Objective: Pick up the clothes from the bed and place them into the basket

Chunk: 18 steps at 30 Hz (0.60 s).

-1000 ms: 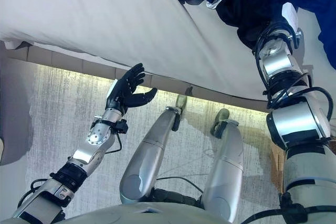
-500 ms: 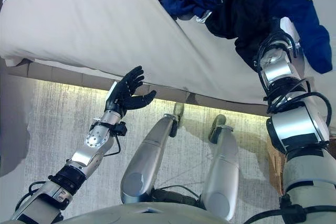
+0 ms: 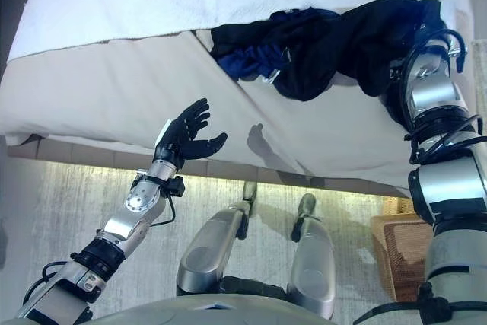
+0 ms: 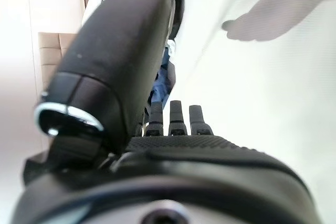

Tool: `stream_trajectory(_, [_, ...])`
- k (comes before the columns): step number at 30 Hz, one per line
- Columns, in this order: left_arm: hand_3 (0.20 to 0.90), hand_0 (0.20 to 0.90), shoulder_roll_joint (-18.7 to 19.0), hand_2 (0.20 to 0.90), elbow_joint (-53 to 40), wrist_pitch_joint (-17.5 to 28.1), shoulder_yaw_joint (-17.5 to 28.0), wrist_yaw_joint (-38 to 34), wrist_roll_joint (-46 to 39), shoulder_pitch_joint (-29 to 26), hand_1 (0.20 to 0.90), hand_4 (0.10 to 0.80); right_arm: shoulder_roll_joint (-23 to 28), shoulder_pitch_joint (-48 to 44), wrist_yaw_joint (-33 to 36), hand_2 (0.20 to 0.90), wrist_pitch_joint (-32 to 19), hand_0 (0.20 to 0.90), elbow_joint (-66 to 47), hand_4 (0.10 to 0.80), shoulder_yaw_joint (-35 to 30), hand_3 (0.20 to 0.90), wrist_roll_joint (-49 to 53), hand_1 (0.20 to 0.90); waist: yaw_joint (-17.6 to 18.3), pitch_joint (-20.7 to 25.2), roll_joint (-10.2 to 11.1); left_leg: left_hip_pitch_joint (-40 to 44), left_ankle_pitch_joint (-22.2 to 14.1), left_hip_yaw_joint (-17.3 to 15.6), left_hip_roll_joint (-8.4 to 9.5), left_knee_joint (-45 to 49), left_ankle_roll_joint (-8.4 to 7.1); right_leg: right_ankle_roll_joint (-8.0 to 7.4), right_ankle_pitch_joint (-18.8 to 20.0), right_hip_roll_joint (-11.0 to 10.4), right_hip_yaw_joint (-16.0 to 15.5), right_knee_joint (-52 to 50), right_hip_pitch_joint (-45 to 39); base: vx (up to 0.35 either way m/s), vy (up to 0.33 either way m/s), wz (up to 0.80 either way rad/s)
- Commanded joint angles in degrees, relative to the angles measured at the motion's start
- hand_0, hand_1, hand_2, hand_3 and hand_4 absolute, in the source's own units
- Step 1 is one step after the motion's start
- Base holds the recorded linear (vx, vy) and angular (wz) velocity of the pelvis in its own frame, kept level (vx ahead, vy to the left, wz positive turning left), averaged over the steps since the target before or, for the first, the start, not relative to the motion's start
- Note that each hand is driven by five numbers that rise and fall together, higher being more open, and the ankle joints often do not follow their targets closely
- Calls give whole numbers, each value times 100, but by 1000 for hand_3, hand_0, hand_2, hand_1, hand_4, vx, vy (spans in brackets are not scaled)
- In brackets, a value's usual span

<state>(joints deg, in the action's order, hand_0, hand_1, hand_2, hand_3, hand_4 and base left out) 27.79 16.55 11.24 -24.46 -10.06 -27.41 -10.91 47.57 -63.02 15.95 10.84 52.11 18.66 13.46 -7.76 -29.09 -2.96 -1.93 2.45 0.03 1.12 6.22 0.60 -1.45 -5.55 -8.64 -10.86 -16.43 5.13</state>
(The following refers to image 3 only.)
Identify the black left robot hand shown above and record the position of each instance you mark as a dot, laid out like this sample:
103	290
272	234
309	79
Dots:
182	138

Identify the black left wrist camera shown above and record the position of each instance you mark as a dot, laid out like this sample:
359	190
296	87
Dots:
177	186

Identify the black garment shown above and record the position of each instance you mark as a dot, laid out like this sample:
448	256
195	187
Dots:
342	47

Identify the silver left robot leg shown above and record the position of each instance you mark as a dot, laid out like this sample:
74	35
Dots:
209	249

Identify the silver robot leg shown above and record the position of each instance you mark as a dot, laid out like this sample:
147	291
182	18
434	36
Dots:
209	249
312	252

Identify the brown bed frame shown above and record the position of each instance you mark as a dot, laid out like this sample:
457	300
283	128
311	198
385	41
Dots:
95	157

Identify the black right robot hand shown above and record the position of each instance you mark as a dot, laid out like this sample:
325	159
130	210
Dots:
431	32

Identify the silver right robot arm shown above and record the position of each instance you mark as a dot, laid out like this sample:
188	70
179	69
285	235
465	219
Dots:
449	188

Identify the grey striped area rug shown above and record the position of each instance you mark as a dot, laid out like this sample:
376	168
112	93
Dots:
57	218

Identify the grey robot torso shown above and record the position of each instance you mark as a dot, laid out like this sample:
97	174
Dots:
228	310

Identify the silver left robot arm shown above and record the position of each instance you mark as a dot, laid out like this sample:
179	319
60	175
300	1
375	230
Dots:
125	222

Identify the brown wicker basket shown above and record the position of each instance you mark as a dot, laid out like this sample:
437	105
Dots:
403	252

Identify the silver right robot leg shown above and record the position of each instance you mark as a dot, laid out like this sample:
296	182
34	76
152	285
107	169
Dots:
312	252

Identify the bed with grey blanket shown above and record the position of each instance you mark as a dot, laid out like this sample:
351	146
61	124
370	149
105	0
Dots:
114	93

